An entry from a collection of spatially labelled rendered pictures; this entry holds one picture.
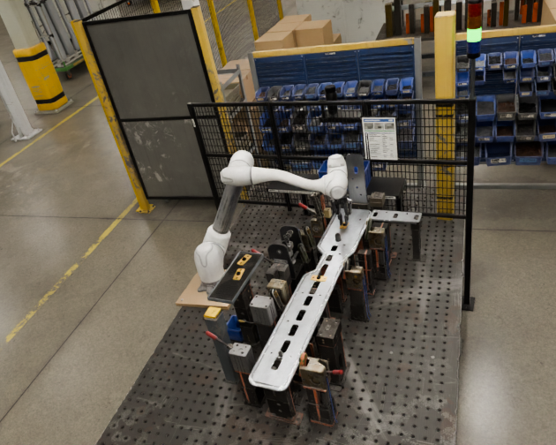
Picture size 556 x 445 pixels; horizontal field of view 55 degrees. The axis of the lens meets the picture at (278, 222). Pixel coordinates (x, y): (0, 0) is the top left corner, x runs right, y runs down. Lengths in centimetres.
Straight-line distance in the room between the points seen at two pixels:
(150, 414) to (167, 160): 313
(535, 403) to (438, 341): 90
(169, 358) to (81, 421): 112
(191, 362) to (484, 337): 196
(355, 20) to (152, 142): 493
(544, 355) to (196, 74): 344
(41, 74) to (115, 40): 499
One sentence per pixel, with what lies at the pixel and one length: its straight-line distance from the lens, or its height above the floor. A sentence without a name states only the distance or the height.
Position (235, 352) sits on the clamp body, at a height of 106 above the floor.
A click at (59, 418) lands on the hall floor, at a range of 409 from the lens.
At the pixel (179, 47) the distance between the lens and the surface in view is 482.
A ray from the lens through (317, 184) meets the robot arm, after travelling 278.
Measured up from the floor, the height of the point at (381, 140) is 129.
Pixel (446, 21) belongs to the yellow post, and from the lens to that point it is 312.
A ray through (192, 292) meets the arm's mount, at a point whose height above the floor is 72.
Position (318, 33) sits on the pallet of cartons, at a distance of 720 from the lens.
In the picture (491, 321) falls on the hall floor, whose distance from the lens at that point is 396.
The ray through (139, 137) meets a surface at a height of 86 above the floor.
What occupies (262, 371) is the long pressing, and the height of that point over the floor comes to 100.
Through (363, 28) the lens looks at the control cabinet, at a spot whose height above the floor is 41.
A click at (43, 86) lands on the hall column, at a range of 1008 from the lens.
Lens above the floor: 278
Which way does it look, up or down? 33 degrees down
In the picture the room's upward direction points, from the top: 12 degrees counter-clockwise
